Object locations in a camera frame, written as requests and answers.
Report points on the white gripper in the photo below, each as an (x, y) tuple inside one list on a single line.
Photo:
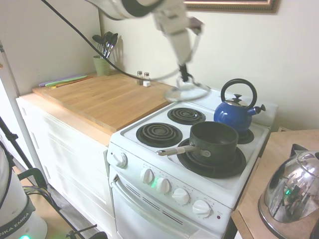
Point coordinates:
[(179, 47)]

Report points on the white electric stove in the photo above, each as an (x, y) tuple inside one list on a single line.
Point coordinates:
[(189, 179)]

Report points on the large wooden butcher board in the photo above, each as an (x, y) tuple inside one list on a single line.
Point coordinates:
[(104, 99)]

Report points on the gold framed painting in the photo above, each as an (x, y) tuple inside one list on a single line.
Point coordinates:
[(224, 6)]

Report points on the large black coil burner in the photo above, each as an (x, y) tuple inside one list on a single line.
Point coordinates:
[(224, 166)]

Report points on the black metal stand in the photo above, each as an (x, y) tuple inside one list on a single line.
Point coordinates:
[(11, 138)]

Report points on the colourful flat utensils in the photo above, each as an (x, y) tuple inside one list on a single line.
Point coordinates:
[(67, 80)]

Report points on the blue enamel kettle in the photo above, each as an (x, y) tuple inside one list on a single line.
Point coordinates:
[(229, 117)]

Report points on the small black coil burner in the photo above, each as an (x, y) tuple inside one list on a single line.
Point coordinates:
[(159, 134), (246, 137), (186, 116)]

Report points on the light wooden side table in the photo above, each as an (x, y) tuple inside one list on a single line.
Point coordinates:
[(274, 144)]

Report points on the white stove knob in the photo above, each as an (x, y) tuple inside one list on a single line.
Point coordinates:
[(181, 196), (119, 159), (163, 185), (202, 208), (147, 176)]

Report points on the metal whisk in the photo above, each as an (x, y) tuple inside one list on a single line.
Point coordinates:
[(101, 49)]

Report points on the glass salt shaker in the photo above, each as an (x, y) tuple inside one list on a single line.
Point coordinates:
[(147, 81)]

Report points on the orange silicone spatula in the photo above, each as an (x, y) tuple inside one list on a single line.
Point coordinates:
[(74, 82)]

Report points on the dark wrist camera box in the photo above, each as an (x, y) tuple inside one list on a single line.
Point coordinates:
[(196, 24)]

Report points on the white kitchen cabinet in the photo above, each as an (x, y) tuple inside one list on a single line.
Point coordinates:
[(69, 154)]

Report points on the black kitchen utensils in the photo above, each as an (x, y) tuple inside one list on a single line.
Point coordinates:
[(108, 37)]

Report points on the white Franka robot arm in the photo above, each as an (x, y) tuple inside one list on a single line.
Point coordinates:
[(124, 8)]

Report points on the glass pot lid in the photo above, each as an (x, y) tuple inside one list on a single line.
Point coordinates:
[(187, 92)]

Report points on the green utensil cup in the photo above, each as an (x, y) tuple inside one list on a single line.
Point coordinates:
[(101, 66)]

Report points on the glass pepper shaker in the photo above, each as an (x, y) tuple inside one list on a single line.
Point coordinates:
[(139, 78)]

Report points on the chrome electric kettle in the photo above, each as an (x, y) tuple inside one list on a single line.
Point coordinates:
[(289, 189)]

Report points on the purple silicone spatula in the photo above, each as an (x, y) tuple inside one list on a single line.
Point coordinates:
[(52, 83)]

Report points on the black serving spoon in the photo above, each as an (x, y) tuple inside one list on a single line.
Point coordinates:
[(114, 38)]

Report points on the black kitchen ladle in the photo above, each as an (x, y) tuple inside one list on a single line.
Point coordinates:
[(96, 38)]

